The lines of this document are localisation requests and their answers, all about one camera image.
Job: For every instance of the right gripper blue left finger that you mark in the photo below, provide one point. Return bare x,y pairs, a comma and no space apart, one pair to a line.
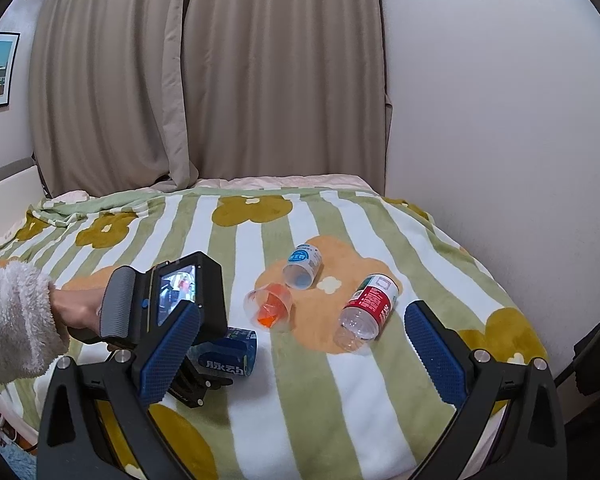
74,442

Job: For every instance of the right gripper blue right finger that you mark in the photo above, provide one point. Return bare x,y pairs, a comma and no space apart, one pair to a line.
529,441

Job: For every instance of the clear cup orange inside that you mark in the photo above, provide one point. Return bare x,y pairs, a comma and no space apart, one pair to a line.
269,307

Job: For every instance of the clear cup light-blue label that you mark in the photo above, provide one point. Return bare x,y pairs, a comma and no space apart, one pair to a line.
302,267

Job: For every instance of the clear cup red label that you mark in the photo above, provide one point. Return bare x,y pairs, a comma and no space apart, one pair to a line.
364,316

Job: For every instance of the left hand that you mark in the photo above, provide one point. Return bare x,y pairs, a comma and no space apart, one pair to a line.
64,309

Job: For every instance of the white fleece left sleeve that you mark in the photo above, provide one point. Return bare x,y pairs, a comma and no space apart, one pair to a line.
30,339

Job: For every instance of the striped flower blanket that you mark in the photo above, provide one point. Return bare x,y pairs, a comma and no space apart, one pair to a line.
321,278

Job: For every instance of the beige curtain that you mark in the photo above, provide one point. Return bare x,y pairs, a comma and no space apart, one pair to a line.
163,93

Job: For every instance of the pink bed sheet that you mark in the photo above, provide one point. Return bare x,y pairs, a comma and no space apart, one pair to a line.
336,181

